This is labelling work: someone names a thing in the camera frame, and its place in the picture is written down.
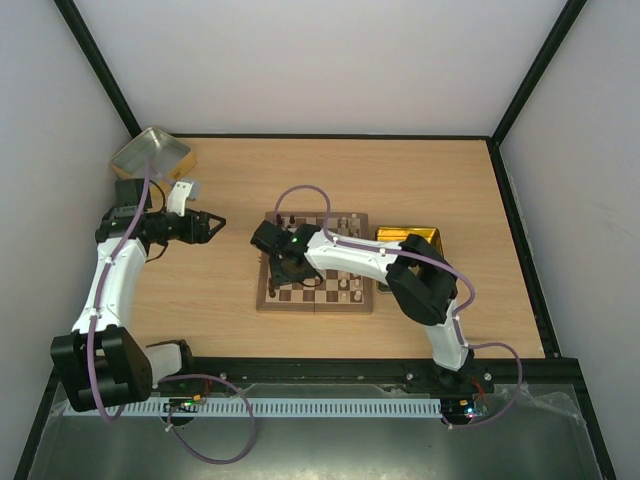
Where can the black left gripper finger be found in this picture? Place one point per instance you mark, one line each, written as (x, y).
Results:
(202, 216)
(210, 229)

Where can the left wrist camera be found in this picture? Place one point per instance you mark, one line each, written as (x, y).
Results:
(181, 193)

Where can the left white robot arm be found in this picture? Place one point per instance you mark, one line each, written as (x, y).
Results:
(101, 331)

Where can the empty silver tin lid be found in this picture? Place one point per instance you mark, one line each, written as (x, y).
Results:
(170, 158)

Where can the gold green tin box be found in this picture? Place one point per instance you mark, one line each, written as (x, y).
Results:
(394, 233)

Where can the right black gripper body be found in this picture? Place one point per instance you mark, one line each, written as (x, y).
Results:
(288, 267)

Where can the black aluminium frame rail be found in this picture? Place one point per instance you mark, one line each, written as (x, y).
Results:
(320, 370)

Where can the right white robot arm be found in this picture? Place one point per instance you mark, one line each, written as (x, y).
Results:
(427, 289)

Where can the white slotted cable duct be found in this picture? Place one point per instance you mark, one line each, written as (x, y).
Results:
(288, 408)

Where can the wooden chess board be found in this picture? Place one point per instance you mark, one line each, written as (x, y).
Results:
(313, 296)

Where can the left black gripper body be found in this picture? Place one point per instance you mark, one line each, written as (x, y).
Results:
(186, 235)

